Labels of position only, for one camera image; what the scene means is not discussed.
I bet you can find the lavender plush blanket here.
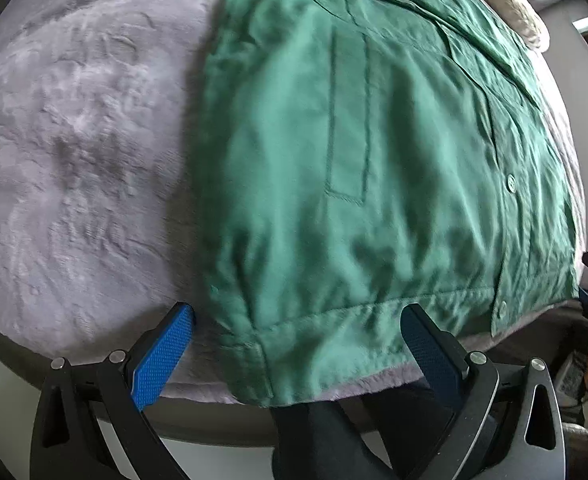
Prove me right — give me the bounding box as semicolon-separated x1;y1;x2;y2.
0;0;588;406

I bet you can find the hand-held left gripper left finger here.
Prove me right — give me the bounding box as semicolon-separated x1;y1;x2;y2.
30;302;195;480

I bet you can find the green work jacket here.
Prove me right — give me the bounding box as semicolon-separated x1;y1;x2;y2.
194;0;587;407

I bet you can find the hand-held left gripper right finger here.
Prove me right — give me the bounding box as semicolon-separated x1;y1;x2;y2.
400;303;567;480

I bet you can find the cream ruched pillow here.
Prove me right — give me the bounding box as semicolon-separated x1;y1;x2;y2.
461;0;550;51

